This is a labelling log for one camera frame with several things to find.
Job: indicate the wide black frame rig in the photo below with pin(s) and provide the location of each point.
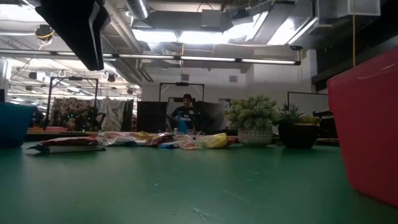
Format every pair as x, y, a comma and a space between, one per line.
182, 83

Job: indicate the black chair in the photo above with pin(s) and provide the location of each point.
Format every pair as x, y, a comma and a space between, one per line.
326, 124

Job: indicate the white patterned plant pot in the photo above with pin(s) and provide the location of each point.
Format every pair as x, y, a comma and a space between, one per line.
255, 137

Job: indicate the dark grey panel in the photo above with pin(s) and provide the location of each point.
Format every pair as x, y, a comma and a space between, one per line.
213, 115

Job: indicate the long ceiling light bar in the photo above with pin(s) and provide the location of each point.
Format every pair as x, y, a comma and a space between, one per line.
205, 58

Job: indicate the black panel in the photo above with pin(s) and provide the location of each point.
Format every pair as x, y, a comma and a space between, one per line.
152, 116

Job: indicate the red white candy bag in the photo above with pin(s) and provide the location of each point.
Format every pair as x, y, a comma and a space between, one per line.
68, 141

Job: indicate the floral patterned cloth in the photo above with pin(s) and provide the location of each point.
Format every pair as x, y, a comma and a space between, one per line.
66, 105

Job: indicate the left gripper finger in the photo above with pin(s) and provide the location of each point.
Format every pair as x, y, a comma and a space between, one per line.
74, 28
101, 18

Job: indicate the person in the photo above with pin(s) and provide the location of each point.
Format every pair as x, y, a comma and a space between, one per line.
185, 118

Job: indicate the square wall vent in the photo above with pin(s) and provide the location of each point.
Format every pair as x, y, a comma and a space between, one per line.
185, 77
233, 78

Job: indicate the grey ceiling box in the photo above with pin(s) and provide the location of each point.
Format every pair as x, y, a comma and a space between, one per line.
211, 20

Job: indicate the green spiky succulent plant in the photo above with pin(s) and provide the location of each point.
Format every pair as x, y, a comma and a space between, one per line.
289, 116

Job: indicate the black round plant pot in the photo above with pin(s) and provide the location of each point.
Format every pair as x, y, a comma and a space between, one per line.
298, 135

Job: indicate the bushy pale green plant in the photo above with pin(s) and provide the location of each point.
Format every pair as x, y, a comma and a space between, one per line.
252, 112

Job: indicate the blue plastic bin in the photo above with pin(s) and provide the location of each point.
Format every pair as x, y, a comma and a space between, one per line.
14, 124

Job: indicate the white ceiling unit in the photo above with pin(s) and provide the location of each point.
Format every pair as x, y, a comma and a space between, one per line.
363, 7

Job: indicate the small red candy wrapper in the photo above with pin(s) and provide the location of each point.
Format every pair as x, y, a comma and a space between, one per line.
233, 140

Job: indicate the silver round ceiling duct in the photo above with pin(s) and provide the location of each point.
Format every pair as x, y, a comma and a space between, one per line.
138, 7

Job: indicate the tall black frame rig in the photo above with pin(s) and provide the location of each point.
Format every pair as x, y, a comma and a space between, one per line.
95, 93

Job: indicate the black framed whiteboard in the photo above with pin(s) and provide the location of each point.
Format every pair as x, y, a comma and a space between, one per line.
308, 104

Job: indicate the red plastic bin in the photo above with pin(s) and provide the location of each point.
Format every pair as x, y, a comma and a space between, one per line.
370, 124

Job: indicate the yellow fruit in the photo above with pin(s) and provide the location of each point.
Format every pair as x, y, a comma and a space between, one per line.
309, 119

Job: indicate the clear bag yellow candy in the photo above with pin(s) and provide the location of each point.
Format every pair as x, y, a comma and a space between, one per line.
217, 141

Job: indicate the white patterned cloth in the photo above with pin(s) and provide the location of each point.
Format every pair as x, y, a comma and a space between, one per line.
112, 113

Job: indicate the distant black robot arms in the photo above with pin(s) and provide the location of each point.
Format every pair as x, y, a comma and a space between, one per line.
81, 119

